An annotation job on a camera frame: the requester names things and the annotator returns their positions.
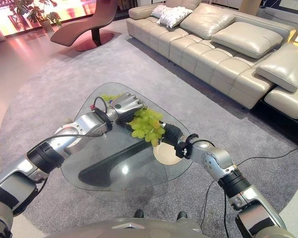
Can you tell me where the large green grape bunch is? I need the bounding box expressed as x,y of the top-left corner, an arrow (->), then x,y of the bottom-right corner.
128,108 -> 166,147

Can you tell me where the white plant pot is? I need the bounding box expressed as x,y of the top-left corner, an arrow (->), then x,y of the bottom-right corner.
41,19 -> 53,33

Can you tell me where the cream round plate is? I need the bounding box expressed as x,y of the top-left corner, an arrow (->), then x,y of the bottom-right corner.
152,143 -> 183,166

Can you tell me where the green potted plant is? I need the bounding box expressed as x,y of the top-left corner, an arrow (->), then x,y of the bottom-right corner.
8,0 -> 63,27

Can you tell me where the black coffee table base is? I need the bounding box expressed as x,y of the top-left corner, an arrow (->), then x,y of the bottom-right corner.
78,120 -> 164,188

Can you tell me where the white textured pillow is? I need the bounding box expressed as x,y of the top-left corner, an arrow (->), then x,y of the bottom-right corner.
151,5 -> 170,19
156,6 -> 193,28

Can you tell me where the grey round rug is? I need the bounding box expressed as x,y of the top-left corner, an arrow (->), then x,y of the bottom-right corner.
0,32 -> 298,236

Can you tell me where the brown lounge chair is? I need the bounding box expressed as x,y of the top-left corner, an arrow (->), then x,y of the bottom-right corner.
50,0 -> 119,52

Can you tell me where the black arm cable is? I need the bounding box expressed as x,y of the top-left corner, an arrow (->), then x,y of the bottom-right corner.
27,96 -> 110,156

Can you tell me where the small green grape bunch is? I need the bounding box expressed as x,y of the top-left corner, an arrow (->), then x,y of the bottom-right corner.
100,93 -> 125,103

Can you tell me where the black-clothed right robot hand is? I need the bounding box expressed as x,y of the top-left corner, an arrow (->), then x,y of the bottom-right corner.
160,121 -> 185,150

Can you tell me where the beige leather cushion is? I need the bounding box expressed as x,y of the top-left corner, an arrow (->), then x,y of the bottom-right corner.
180,2 -> 237,40
255,43 -> 298,93
211,21 -> 285,60

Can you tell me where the silver robot torso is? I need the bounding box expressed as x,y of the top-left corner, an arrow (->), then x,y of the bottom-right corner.
43,217 -> 207,238

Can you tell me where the beige leather sofa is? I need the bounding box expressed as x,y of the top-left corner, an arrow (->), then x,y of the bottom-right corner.
126,0 -> 298,120

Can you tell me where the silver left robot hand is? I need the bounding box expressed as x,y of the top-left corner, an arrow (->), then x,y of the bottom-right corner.
108,92 -> 148,124

